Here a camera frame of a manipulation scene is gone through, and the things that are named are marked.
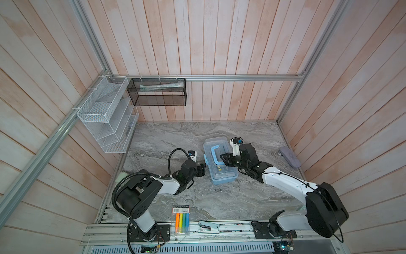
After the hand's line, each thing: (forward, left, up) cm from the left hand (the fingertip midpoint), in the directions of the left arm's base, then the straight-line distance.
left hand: (201, 166), depth 92 cm
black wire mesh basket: (+45, +29, +21) cm, 57 cm away
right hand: (+1, -11, +9) cm, 14 cm away
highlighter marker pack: (-29, +10, -3) cm, 30 cm away
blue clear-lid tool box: (+8, -7, +8) cm, 13 cm away
